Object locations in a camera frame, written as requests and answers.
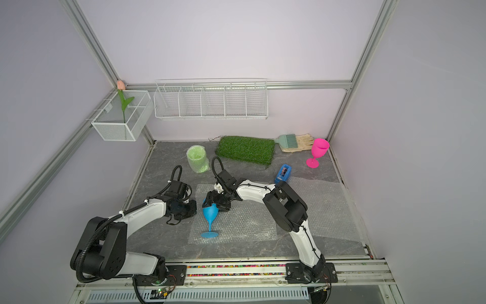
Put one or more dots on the bubble wrap sheet stack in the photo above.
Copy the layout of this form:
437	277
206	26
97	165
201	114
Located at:
329	215

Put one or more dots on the pink plastic wine glass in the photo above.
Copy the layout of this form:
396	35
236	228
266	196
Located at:
319	148

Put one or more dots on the white vent grille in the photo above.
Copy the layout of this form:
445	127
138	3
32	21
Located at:
210	295

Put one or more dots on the white mesh corner basket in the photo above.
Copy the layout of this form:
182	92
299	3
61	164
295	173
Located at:
109	121

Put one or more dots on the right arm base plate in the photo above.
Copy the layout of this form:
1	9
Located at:
300	273

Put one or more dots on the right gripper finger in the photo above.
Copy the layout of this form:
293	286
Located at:
224	206
209	200

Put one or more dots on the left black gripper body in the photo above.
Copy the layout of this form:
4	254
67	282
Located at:
185	209

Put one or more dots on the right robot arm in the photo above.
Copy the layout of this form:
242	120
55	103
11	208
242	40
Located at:
287	209

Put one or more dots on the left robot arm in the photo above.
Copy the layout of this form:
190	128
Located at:
101	253

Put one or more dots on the blue tape dispenser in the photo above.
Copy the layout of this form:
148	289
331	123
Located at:
284	174

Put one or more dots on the blue plastic wine glass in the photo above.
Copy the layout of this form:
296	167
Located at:
210	212

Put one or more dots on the artificial tulip flower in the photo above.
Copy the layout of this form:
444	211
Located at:
125	102

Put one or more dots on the aluminium front rail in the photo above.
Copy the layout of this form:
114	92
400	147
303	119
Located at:
272	273

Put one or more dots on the green artificial grass mat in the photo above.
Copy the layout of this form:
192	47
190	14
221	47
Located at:
246	149

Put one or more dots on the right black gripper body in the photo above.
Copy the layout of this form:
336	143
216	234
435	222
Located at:
219	197

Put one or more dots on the beige work glove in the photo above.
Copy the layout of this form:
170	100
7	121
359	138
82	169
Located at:
290	143

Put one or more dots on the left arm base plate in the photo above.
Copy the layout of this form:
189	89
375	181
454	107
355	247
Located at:
173	275

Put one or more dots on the white wire wall basket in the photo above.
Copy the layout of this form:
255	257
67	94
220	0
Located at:
232	98

